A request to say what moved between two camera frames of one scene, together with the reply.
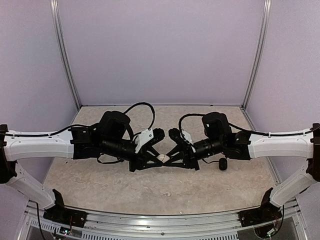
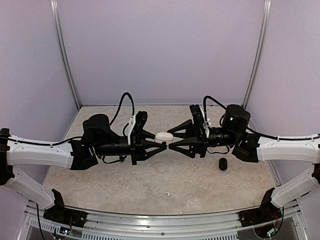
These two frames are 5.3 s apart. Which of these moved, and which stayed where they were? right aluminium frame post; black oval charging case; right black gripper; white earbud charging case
Moved: right black gripper; white earbud charging case
Stayed: right aluminium frame post; black oval charging case
